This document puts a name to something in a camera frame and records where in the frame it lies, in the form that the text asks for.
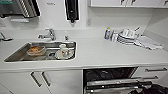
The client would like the stainless steel sink basin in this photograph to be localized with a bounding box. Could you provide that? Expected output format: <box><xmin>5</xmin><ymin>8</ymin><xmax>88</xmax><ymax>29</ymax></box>
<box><xmin>3</xmin><ymin>40</ymin><xmax>78</xmax><ymax>63</ymax></box>

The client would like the chrome sink faucet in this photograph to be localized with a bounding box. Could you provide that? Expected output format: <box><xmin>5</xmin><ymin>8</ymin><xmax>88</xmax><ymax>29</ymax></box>
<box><xmin>36</xmin><ymin>28</ymin><xmax>57</xmax><ymax>42</ymax></box>

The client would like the white sink base cabinet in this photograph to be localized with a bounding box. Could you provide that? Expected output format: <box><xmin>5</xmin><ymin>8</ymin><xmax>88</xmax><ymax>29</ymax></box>
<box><xmin>0</xmin><ymin>69</ymin><xmax>85</xmax><ymax>94</ymax></box>

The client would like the white drawer stack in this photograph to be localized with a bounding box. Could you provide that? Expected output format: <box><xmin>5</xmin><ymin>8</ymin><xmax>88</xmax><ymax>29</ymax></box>
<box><xmin>134</xmin><ymin>65</ymin><xmax>168</xmax><ymax>85</ymax></box>

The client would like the stainless steel dishwasher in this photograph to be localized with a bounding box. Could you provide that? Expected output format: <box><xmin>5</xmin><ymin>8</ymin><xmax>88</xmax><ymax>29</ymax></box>
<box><xmin>82</xmin><ymin>66</ymin><xmax>158</xmax><ymax>94</ymax></box>

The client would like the small chrome sink button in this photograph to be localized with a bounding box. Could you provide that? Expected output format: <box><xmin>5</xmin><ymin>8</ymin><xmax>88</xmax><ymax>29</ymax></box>
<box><xmin>64</xmin><ymin>33</ymin><xmax>70</xmax><ymax>42</ymax></box>

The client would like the white wall cabinet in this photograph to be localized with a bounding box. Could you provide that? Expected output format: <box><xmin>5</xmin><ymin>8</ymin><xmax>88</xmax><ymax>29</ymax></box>
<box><xmin>87</xmin><ymin>0</ymin><xmax>168</xmax><ymax>9</ymax></box>

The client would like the clear drinking glass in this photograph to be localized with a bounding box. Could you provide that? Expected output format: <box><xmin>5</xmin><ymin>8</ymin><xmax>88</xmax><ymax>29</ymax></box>
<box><xmin>111</xmin><ymin>30</ymin><xmax>119</xmax><ymax>43</ymax></box>

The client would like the small wall label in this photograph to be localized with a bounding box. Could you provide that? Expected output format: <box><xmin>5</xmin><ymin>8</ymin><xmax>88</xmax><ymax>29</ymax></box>
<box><xmin>46</xmin><ymin>2</ymin><xmax>56</xmax><ymax>6</ymax></box>

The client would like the steel paper towel dispenser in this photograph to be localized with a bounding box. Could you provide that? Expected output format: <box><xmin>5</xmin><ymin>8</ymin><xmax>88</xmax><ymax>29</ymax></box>
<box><xmin>0</xmin><ymin>0</ymin><xmax>42</xmax><ymax>20</ymax></box>

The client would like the white wall outlet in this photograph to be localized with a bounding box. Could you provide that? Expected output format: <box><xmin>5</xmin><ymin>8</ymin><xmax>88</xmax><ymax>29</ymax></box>
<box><xmin>85</xmin><ymin>18</ymin><xmax>92</xmax><ymax>28</ymax></box>

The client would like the orange bowl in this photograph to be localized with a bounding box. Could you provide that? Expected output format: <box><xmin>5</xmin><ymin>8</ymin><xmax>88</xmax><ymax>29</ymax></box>
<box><xmin>26</xmin><ymin>45</ymin><xmax>47</xmax><ymax>57</ymax></box>

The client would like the stack of white plates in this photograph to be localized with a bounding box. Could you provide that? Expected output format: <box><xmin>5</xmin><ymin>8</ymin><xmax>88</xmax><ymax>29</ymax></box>
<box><xmin>116</xmin><ymin>27</ymin><xmax>143</xmax><ymax>46</ymax></box>

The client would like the dish rack with dishes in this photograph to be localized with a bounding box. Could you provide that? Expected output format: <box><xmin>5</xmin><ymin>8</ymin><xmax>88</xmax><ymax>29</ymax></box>
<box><xmin>0</xmin><ymin>31</ymin><xmax>14</xmax><ymax>43</ymax></box>

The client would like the white patterned mug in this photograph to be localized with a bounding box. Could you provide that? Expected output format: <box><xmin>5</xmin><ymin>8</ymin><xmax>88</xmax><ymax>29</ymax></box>
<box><xmin>54</xmin><ymin>43</ymin><xmax>73</xmax><ymax>61</ymax></box>

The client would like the black wall soap dispenser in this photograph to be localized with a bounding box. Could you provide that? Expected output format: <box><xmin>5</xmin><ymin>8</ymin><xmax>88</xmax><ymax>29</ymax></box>
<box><xmin>64</xmin><ymin>0</ymin><xmax>81</xmax><ymax>24</ymax></box>

